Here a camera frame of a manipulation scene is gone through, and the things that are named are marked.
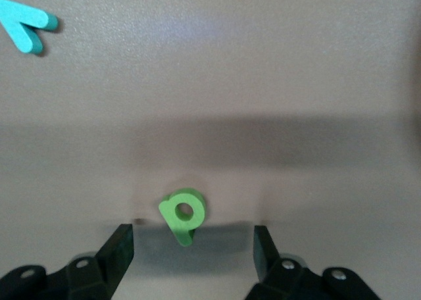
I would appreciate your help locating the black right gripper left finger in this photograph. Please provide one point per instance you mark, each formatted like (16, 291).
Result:
(98, 280)

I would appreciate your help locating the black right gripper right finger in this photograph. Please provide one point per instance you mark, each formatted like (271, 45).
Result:
(283, 280)

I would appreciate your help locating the green letter p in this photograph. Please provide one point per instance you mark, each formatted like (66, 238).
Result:
(179, 229)

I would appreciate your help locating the teal letter y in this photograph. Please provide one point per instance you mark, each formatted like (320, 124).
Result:
(23, 20)

